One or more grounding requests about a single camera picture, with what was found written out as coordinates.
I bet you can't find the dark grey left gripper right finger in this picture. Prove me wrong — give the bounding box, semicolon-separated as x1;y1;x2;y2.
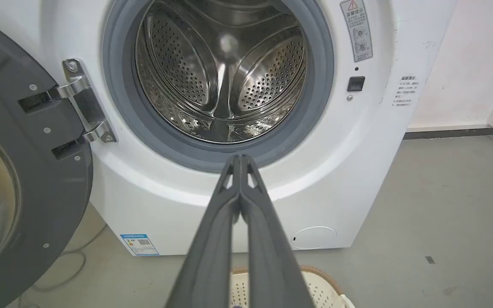
239;154;315;308

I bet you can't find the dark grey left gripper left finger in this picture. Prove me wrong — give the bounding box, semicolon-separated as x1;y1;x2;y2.
165;154;242;308

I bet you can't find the stainless steel washing machine drum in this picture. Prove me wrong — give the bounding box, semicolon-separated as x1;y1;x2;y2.
135;0;307;144

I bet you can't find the grey washing machine door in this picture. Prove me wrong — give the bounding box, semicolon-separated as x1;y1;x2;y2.
0;13;94;308

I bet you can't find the round white filter cover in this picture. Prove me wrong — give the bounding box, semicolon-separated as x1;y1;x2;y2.
291;226;338;250

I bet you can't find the white laundry basket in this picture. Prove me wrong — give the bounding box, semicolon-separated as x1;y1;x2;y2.
229;265;355;308

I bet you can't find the blue energy label sticker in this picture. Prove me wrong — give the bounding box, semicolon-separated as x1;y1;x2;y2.
120;234;160;257

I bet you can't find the white front-load washing machine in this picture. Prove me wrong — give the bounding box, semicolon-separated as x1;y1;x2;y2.
0;0;458;257

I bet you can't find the grey rubber door gasket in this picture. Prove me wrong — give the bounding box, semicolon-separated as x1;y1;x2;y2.
102;0;335;174

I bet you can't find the chrome door hinge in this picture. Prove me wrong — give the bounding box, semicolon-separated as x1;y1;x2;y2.
56;59;117;144

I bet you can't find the printed text notice sticker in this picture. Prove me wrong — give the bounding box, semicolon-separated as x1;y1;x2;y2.
394;75;420;107

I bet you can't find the white warning label sticker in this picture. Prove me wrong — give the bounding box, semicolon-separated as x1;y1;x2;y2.
340;0;374;63

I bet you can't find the grey floor cable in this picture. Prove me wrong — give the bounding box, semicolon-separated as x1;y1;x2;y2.
18;222;108;308

